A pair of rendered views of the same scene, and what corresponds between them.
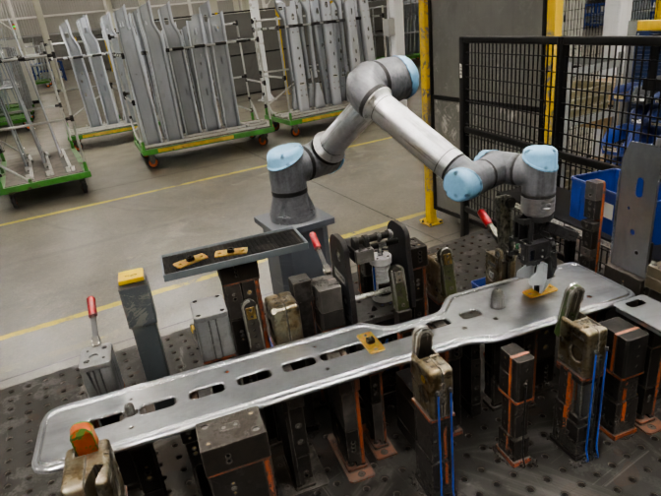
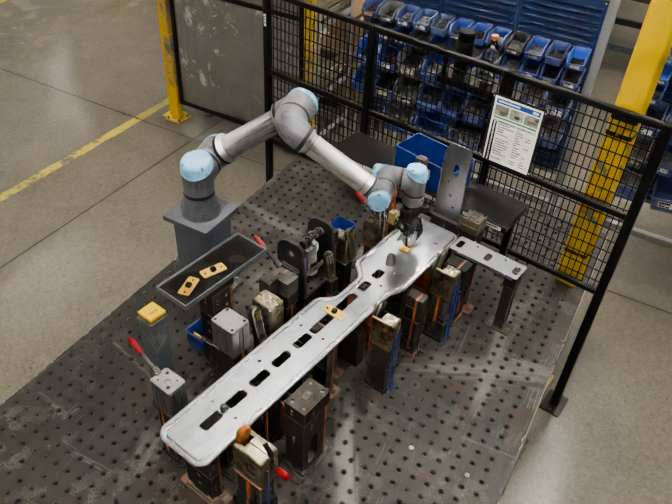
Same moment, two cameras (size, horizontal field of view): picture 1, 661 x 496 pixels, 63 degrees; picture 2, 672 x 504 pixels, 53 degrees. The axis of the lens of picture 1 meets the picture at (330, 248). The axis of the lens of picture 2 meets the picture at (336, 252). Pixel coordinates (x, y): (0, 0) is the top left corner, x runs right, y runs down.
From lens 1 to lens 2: 1.34 m
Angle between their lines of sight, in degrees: 36
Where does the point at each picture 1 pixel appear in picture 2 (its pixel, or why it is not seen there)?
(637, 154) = (455, 151)
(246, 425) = (315, 391)
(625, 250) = (444, 205)
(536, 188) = (416, 192)
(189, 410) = (262, 394)
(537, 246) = (414, 224)
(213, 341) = (240, 343)
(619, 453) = (458, 330)
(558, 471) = (434, 351)
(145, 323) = (165, 343)
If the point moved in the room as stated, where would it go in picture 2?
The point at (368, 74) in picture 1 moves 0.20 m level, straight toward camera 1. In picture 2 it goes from (299, 120) to (329, 149)
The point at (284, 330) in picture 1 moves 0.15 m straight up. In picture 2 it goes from (275, 319) to (275, 286)
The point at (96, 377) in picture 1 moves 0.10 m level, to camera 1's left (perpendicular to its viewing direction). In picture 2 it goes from (177, 395) to (145, 410)
